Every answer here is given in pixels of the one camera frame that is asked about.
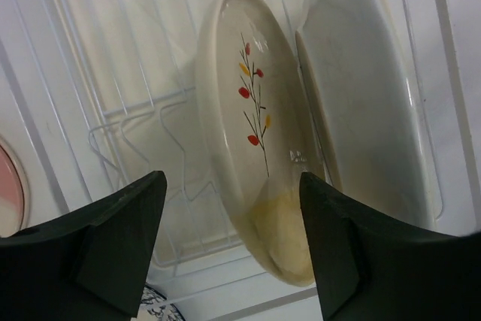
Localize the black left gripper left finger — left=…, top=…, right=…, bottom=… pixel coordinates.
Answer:
left=1, top=171, right=167, bottom=320

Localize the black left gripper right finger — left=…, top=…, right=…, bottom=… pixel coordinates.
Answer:
left=299, top=172, right=480, bottom=320

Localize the blue floral pattern plate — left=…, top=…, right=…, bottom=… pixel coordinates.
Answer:
left=132, top=285, right=186, bottom=321

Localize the cream plate pink section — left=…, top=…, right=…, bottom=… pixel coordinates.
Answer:
left=1, top=138, right=31, bottom=238

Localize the cream plate green section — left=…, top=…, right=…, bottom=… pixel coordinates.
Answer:
left=295, top=0, right=439, bottom=230

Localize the cream drip tray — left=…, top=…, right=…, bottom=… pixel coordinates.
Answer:
left=55, top=0, right=480, bottom=274

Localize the white wire dish rack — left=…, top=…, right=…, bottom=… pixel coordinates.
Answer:
left=0, top=0, right=481, bottom=321

